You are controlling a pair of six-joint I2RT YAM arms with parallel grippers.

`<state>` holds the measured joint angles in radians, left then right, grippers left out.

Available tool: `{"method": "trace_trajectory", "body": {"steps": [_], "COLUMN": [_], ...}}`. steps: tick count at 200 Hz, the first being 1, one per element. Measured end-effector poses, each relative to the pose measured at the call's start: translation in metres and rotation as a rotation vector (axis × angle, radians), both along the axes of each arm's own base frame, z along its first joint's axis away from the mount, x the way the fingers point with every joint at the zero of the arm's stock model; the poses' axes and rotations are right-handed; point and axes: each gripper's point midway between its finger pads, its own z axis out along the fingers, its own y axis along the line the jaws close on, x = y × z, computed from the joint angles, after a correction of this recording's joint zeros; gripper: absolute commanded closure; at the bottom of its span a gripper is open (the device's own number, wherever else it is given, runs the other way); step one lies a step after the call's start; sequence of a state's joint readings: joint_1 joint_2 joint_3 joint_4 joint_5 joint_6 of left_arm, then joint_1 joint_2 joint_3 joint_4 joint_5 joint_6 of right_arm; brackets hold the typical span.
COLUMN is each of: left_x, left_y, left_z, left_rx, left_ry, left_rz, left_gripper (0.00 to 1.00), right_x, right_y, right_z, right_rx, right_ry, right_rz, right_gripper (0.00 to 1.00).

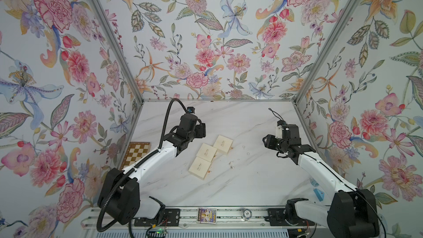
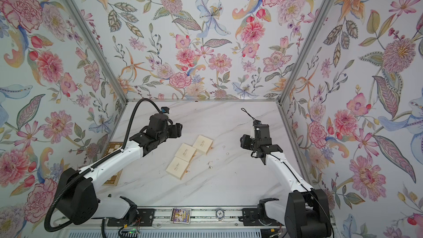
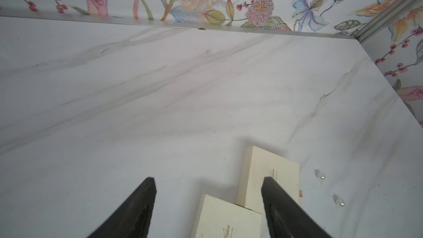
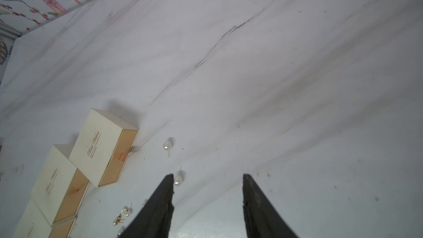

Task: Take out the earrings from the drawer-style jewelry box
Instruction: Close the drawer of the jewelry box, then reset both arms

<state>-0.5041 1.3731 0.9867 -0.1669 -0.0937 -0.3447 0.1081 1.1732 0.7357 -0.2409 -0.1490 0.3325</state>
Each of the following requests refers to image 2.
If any cream drawer jewelry box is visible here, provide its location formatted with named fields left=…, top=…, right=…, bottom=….
left=166, top=157, right=189, bottom=180

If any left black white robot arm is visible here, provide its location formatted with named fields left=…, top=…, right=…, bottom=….
left=45, top=113, right=183, bottom=231

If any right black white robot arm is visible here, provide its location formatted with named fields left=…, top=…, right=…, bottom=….
left=240, top=120, right=334, bottom=238

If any wooden chessboard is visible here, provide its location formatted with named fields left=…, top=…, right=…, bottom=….
left=99, top=142, right=123, bottom=186

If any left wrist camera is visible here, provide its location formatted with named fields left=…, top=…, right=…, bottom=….
left=160, top=106, right=170, bottom=114

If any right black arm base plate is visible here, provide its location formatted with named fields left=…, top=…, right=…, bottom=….
left=239, top=208, right=283, bottom=227

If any round silver knob on rail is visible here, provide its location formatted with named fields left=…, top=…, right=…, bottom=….
left=215, top=208, right=225, bottom=221

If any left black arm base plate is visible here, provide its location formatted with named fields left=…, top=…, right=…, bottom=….
left=107, top=208, right=155, bottom=227

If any colourful card on rail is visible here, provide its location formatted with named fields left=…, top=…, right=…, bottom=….
left=170, top=208, right=192, bottom=224

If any aluminium front rail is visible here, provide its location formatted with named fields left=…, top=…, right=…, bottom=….
left=52, top=205, right=336, bottom=230

